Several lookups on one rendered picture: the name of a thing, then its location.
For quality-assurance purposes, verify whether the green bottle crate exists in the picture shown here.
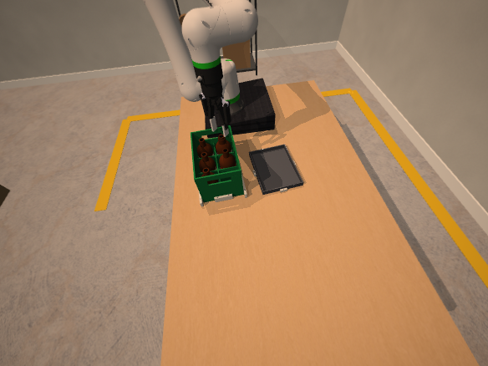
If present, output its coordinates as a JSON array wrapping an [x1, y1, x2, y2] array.
[[191, 130, 244, 202]]

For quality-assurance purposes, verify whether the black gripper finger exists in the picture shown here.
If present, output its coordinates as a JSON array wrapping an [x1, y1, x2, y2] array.
[[212, 98, 231, 137], [199, 93, 217, 132]]

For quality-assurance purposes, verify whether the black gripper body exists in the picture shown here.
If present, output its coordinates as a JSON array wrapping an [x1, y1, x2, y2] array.
[[201, 81, 224, 106]]

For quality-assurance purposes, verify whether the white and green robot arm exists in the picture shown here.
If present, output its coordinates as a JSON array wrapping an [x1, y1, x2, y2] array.
[[143, 0, 258, 115]]

